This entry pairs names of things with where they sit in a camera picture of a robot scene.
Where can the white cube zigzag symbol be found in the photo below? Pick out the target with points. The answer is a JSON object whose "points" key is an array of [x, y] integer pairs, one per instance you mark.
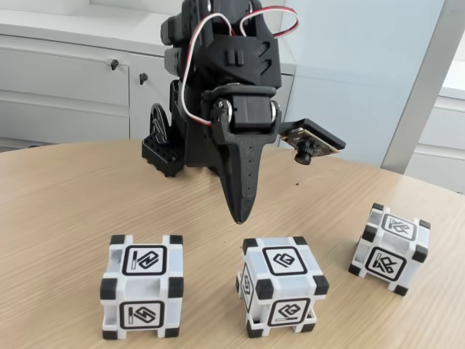
{"points": [[145, 261]]}

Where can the small white cabinet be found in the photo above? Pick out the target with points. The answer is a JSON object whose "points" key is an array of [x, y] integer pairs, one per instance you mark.
{"points": [[447, 145]]}

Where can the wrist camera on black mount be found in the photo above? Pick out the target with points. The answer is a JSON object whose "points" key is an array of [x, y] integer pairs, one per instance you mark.
{"points": [[319, 136]]}

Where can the white cube crossed lines symbol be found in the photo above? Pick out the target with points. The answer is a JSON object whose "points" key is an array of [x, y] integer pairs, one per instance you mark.
{"points": [[385, 263]]}

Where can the grey metal post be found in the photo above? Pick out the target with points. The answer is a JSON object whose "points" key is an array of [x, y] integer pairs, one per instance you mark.
{"points": [[423, 91]]}

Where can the long white cabinet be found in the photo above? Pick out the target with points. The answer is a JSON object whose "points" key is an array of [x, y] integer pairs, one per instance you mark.
{"points": [[54, 91]]}

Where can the black cabinet key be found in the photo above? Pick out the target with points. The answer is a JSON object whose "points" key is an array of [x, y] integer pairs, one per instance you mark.
{"points": [[114, 64], [142, 78]]}

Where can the black round clamp knob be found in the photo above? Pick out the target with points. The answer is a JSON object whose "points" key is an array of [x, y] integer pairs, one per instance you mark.
{"points": [[158, 125]]}

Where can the white cube hexagon spiral symbol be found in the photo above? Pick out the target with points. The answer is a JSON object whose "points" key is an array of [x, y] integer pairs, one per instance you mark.
{"points": [[283, 261]]}

